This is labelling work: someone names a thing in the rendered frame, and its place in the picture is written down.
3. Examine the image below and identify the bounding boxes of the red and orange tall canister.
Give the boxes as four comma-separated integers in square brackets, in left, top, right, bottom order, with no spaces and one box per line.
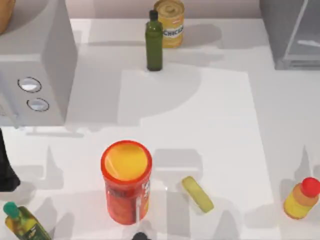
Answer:
[100,140,153,225]

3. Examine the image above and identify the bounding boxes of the yellow-green flat bar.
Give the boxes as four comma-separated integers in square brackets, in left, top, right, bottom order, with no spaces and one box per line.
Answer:
[181,175,215,214]

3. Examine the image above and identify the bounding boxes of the pale microwave oven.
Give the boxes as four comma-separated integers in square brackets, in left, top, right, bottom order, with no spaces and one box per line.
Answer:
[0,0,78,129]

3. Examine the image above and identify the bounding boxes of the yellow bottle with red cap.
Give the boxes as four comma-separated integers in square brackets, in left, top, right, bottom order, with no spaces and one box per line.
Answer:
[283,176,320,221]

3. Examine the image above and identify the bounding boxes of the dark green glass bottle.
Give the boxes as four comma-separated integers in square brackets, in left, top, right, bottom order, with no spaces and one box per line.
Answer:
[145,9,164,72]

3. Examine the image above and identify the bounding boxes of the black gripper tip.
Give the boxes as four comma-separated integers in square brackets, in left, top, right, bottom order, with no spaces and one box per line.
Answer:
[0,127,21,193]

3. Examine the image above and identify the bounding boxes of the large round microwave knob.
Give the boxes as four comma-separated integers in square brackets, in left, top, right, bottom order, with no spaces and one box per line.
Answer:
[17,76,43,94]

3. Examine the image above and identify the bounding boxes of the small round microwave knob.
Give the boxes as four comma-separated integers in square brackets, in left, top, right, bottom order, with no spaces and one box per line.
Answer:
[26,97,50,113]

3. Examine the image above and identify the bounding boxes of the orange-brown rounded object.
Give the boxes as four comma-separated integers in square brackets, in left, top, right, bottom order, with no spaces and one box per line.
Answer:
[0,0,16,35]

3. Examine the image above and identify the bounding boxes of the yellow can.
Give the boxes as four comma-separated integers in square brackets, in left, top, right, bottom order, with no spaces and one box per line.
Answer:
[153,0,186,49]

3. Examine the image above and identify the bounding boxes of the yellow-green bottle with green cap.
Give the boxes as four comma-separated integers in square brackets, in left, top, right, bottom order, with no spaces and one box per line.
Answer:
[2,201,52,240]

